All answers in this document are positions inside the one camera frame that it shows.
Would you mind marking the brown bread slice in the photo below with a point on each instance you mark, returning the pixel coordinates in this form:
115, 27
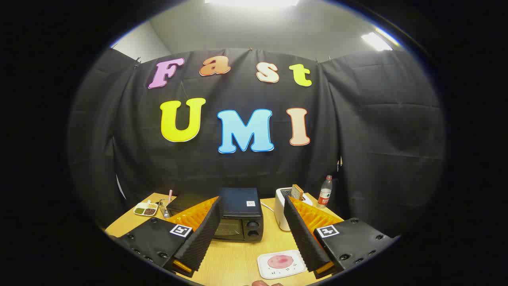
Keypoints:
297, 192

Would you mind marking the white divided spice dish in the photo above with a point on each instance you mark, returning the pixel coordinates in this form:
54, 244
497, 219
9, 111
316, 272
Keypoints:
145, 209

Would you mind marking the ceiling light panel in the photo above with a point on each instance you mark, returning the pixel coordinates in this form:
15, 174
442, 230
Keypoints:
250, 2
375, 41

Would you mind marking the white pop-up toaster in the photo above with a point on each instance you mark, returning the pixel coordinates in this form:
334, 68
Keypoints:
279, 210

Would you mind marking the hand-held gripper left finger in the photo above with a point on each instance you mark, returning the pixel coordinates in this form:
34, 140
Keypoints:
202, 238

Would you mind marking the pink stick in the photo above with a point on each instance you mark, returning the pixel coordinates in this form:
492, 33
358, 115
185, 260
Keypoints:
170, 196

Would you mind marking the black toaster oven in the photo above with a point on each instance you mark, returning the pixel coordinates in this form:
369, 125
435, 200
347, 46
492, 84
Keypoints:
240, 206

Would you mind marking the clear plastic water bottle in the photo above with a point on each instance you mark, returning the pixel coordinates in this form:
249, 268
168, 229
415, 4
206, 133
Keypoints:
324, 194

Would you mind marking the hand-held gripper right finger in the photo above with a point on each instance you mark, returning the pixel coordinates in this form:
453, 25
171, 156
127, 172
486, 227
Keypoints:
303, 234

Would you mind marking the pink round food slice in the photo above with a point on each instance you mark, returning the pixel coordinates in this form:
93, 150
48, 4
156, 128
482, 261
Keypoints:
279, 261

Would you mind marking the white square plate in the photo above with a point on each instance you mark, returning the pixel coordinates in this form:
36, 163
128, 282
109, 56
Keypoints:
266, 271

